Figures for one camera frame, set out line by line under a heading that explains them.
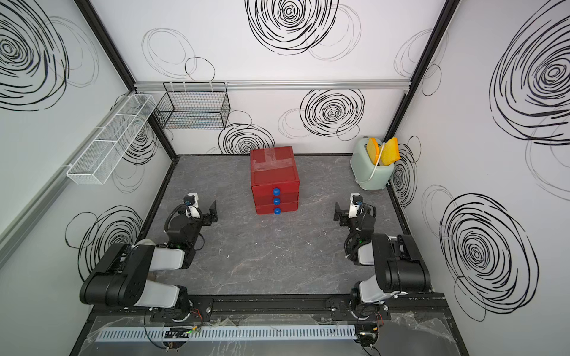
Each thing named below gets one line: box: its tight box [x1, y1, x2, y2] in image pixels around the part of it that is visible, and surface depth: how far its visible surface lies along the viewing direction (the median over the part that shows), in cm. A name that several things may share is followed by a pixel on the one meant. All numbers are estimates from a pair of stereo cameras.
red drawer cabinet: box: [250, 146, 301, 216], surface depth 89 cm
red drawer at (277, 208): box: [256, 201, 299, 216], surface depth 96 cm
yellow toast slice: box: [380, 137, 401, 167], surface depth 98 cm
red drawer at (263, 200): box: [253, 192, 300, 208], surface depth 90 cm
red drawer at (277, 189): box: [251, 180, 300, 199], surface depth 85 cm
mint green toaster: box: [350, 137, 395, 191], surface depth 99 cm
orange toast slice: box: [366, 137, 380, 166], surface depth 96 cm
